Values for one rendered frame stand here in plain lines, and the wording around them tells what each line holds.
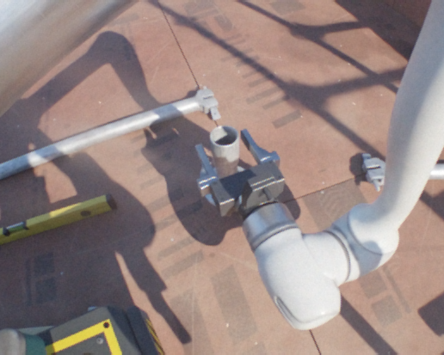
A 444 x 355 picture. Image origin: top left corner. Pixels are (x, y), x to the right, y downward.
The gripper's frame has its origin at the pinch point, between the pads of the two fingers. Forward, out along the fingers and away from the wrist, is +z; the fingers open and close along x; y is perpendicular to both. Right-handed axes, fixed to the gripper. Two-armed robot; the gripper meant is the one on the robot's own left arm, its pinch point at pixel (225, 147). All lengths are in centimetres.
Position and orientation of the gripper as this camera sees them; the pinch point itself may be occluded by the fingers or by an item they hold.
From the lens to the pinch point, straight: 64.6
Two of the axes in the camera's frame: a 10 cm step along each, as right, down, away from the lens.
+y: 0.5, 5.6, 8.3
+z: -3.8, -7.5, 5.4
